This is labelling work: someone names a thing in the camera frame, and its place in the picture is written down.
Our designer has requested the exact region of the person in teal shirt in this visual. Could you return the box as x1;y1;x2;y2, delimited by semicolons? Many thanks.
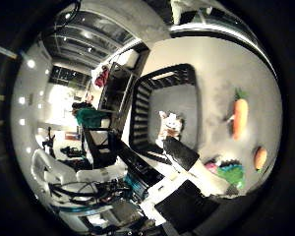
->
71;101;111;130

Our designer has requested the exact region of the round orange fruit plush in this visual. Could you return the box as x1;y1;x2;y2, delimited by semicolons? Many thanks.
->
253;146;268;173

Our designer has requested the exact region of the white spotted plush toy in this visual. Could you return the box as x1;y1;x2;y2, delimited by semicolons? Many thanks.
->
155;110;185;148

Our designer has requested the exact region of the orange carrot plush toy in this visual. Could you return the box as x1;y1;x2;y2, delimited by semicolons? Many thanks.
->
226;88;250;142

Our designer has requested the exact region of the black plastic mesh basket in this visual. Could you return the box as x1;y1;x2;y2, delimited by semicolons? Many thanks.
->
128;63;201;158

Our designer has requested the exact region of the green dinosaur plush toy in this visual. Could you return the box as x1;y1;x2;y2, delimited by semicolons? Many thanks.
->
204;157;246;191

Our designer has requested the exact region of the red hanging cloth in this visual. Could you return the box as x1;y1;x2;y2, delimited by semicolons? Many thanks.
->
93;65;111;89

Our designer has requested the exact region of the white moulded chair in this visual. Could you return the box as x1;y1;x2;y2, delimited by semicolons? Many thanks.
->
30;148;78;198

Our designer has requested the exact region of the black shelf rack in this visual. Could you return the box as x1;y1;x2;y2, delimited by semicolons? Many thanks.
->
97;62;139;132

